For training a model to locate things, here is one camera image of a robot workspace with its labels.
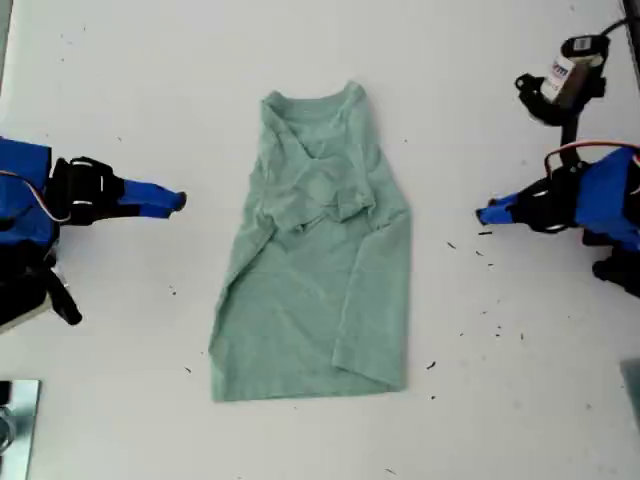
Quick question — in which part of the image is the green t-shirt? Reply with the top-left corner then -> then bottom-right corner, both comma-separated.
207,80 -> 414,404

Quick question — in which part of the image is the red white servo wire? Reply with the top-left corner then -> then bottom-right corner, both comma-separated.
0,169 -> 70,225
543,141 -> 640,176

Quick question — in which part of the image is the black camera stalk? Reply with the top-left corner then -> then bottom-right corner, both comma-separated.
559,117 -> 585,172

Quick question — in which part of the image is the black camera box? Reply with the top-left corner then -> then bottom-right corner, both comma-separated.
514,36 -> 610,127
0,242 -> 84,335

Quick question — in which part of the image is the black camera cable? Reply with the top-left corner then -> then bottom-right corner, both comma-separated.
598,16 -> 632,40

